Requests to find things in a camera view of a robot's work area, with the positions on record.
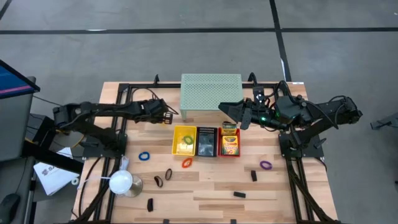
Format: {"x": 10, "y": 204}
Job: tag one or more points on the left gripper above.
{"x": 154, "y": 109}

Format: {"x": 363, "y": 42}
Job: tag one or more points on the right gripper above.
{"x": 262, "y": 113}

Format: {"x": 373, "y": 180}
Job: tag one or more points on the Crayola crayon box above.
{"x": 230, "y": 145}
{"x": 229, "y": 129}

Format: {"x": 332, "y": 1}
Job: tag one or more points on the red plastic basket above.
{"x": 219, "y": 146}

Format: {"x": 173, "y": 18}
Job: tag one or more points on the black plastic basket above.
{"x": 206, "y": 143}

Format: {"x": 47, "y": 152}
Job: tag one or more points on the small black box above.
{"x": 166, "y": 174}

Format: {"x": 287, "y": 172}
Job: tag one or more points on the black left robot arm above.
{"x": 109, "y": 107}

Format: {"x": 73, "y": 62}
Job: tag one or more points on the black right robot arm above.
{"x": 326, "y": 109}

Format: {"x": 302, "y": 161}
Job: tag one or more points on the dark grey desk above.
{"x": 18, "y": 177}

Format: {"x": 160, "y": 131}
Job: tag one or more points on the yellow plastic basket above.
{"x": 178, "y": 146}

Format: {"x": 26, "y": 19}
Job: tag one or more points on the green perforated metal shelf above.
{"x": 208, "y": 91}

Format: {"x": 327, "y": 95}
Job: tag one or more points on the clear plastic bag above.
{"x": 124, "y": 163}

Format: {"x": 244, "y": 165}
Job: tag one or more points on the white table label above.
{"x": 298, "y": 83}

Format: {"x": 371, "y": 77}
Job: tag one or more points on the white globe lamp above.
{"x": 120, "y": 182}

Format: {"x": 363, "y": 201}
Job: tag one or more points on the small white paper sheet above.
{"x": 66, "y": 153}

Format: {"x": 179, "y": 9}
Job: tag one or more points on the white tape roll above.
{"x": 72, "y": 181}

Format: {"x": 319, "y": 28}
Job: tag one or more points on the black stand leg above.
{"x": 53, "y": 158}

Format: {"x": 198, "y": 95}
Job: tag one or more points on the white paper booklet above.
{"x": 53, "y": 179}

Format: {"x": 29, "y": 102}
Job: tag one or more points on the dark chair base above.
{"x": 387, "y": 124}

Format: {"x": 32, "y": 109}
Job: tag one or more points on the grey cabinet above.
{"x": 15, "y": 124}

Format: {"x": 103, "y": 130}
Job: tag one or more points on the dark computer monitor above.
{"x": 12, "y": 82}

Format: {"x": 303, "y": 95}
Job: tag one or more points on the black computer mouse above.
{"x": 7, "y": 207}

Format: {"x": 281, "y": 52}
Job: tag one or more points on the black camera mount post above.
{"x": 156, "y": 80}
{"x": 253, "y": 78}

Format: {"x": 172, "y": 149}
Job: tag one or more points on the black aluminium extrusion frame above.
{"x": 140, "y": 85}

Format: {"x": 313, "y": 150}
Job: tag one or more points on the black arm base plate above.
{"x": 311, "y": 152}
{"x": 90, "y": 149}

